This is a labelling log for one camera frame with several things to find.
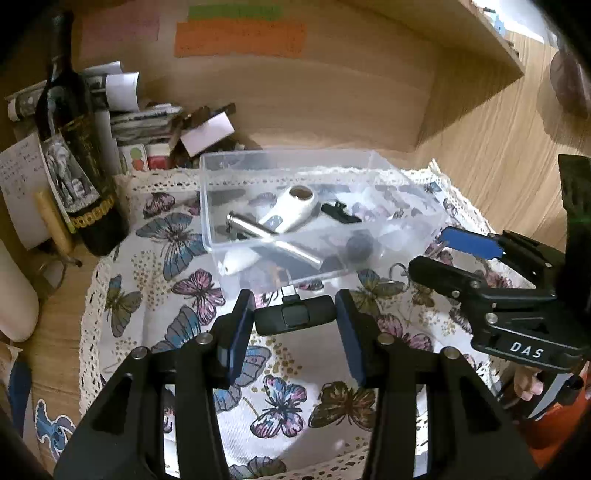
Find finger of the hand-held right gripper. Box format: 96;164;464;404
438;225;568;291
408;255;497;315

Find black clip-on device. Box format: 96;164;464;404
255;286;337;337

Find person's right hand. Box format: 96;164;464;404
515;368;546;403

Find yellow wax stick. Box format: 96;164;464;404
34;190;75;254

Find rolled magazines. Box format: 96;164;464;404
6;60;141;123

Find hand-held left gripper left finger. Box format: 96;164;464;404
53;289;256;480

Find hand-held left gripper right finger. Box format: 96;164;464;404
334;289;542;480

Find handwritten paper note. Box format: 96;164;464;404
0;134;51;252

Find silver metal cylinder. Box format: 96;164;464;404
226;211;324;267

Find orange sticky note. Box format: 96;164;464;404
174;21;308;58

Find cream cylinder candle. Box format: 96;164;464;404
0;240;40;343

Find pink sticky note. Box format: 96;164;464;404
81;9;160;44

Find white curved plastic tool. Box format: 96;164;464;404
218;184;320;276

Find metal key ring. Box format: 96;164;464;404
388;240;453;289

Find black plastic clip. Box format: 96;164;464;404
322;202;362;225

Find clear plastic storage box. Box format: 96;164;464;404
198;148;448;289

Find blue cartoon sticker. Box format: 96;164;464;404
34;399;77;462

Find small white card box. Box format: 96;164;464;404
173;106;236;158

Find white cube charger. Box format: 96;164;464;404
376;222;416;252

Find green sticky note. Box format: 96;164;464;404
187;4;283;21

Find small black round object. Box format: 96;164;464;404
344;234;374;263

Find stack of books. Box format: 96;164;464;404
108;104;185;171

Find dark wine bottle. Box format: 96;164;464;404
36;11;131;257

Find wooden shelf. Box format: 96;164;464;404
342;0;527;86

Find butterfly print lace tablecloth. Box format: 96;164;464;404
78;159;527;480

